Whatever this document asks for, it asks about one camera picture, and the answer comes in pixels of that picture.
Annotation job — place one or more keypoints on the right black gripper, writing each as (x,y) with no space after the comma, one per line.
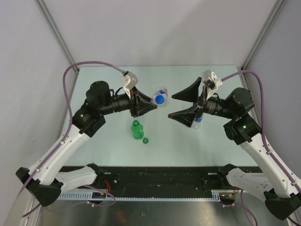
(187,116)

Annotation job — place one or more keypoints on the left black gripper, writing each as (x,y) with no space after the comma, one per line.
(138,106)

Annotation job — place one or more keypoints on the clear bottle blue cap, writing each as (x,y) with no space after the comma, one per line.
(160,97)

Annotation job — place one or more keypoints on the blue label bottle white cap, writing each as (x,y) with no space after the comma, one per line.
(197,122)

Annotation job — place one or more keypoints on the green plastic bottle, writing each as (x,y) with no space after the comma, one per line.
(137,130)

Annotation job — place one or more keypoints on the green bottle cap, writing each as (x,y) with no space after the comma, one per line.
(145,140)

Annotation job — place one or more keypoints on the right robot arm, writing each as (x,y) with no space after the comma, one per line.
(278,187)

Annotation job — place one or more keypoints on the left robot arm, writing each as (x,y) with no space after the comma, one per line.
(44,179)

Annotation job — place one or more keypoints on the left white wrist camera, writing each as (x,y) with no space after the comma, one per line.
(128,81)

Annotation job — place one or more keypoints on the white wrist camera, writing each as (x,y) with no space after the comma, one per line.
(211,83)
(128,81)

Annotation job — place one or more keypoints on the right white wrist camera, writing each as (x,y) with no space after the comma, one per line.
(211,83)

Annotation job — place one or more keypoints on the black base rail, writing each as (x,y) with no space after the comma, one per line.
(163,181)

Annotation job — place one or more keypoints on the grey slotted cable duct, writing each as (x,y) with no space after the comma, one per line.
(92,195)

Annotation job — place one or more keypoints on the right aluminium frame post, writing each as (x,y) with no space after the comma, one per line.
(273,15)

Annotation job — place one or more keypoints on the aluminium frame post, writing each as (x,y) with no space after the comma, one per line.
(55,31)
(273,15)

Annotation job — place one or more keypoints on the left aluminium frame post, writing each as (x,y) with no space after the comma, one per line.
(55,31)

